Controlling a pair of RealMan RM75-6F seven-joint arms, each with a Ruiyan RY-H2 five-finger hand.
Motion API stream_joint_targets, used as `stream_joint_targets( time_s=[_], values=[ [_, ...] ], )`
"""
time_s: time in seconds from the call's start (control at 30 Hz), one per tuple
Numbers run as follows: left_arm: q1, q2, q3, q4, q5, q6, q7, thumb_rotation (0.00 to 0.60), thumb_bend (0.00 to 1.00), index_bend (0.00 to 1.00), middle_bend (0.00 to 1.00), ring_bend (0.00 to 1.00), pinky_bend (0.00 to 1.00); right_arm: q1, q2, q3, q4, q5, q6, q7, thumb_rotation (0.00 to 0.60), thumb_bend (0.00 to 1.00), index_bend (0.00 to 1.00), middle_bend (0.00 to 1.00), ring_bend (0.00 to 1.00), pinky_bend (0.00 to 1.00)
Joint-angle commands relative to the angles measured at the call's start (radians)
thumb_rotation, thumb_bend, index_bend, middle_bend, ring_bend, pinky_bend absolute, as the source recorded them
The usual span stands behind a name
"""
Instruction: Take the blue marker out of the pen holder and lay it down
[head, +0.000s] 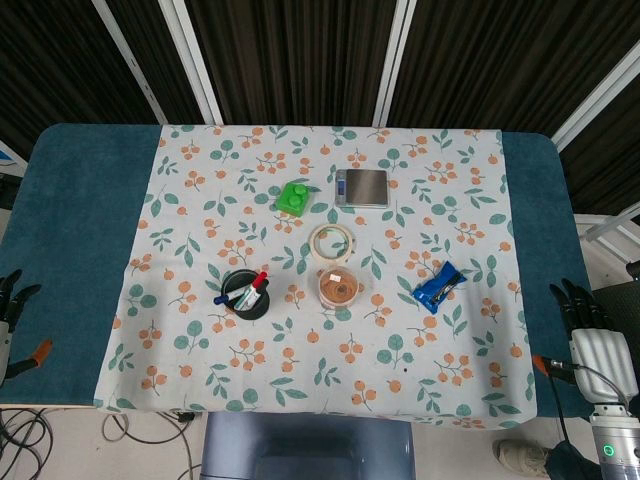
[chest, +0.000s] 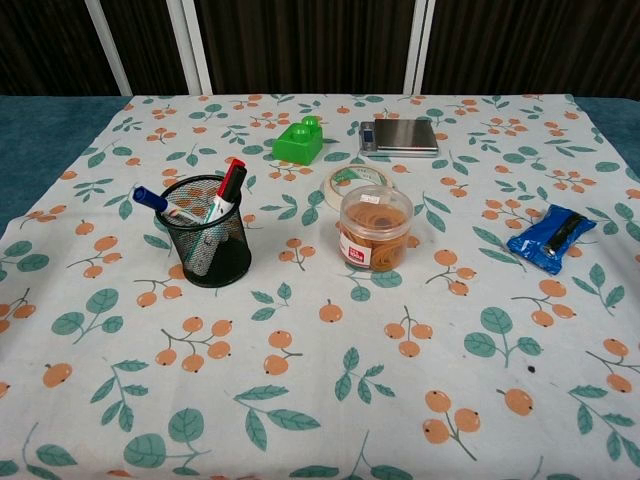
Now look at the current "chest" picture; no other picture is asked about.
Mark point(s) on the black mesh pen holder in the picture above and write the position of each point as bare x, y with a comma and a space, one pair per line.
230, 255

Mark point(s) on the red cap marker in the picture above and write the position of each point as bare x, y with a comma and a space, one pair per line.
230, 180

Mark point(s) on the blue cap marker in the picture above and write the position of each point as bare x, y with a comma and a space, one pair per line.
147, 196

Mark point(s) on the masking tape roll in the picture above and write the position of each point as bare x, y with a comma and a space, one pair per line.
330, 192

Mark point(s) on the green toy building block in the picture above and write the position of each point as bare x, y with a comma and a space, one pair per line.
295, 147

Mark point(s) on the silver digital pocket scale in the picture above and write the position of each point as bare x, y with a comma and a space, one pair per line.
405, 132

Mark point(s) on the floral orange-fruit tablecloth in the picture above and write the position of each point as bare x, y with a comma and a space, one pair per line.
320, 400

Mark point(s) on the dark slatted partition panel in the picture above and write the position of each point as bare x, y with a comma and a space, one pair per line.
310, 45
145, 40
45, 45
530, 45

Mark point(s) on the blue foil package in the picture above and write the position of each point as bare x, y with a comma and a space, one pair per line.
530, 245

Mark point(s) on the white double frame post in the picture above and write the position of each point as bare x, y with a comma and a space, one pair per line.
192, 50

